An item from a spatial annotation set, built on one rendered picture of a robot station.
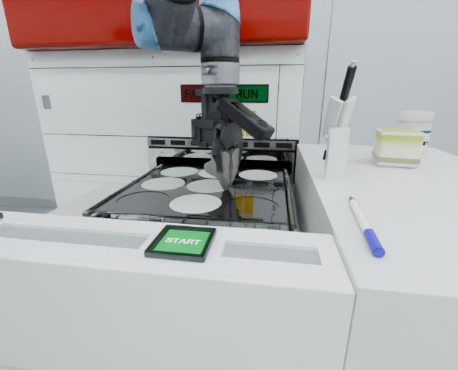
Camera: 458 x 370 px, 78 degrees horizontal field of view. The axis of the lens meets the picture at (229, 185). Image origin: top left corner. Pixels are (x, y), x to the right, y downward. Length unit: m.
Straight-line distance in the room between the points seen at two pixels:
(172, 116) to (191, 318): 0.68
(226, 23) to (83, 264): 0.45
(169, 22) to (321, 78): 1.89
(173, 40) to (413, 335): 0.49
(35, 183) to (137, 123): 2.51
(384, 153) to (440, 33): 1.99
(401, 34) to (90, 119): 2.09
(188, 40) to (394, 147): 0.42
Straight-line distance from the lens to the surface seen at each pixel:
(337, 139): 0.48
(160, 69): 0.88
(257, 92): 0.81
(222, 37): 0.56
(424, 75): 2.52
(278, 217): 0.49
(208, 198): 0.57
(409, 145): 0.62
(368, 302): 0.25
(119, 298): 0.28
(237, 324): 0.26
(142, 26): 0.52
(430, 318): 0.27
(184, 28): 0.53
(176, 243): 0.28
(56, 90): 1.05
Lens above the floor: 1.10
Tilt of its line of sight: 18 degrees down
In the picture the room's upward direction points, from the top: straight up
